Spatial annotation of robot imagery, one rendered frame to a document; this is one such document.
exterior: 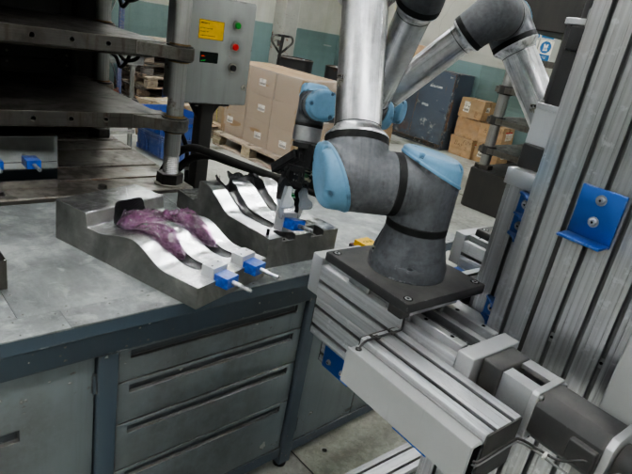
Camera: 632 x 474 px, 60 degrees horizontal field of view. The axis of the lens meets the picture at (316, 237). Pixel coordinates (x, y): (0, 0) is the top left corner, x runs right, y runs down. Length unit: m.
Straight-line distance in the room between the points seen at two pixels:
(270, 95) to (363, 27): 4.65
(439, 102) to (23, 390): 7.68
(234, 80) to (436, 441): 1.77
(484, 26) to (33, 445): 1.40
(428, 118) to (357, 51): 7.59
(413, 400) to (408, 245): 0.28
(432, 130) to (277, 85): 3.55
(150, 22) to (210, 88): 6.39
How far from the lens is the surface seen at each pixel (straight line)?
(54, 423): 1.42
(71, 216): 1.53
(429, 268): 1.00
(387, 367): 0.92
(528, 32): 1.53
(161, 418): 1.58
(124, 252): 1.39
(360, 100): 0.97
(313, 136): 1.44
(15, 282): 1.38
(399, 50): 1.24
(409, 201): 0.95
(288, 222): 1.47
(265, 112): 5.71
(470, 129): 8.32
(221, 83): 2.29
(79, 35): 1.97
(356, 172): 0.91
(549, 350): 1.08
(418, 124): 8.68
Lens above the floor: 1.44
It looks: 21 degrees down
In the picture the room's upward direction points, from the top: 11 degrees clockwise
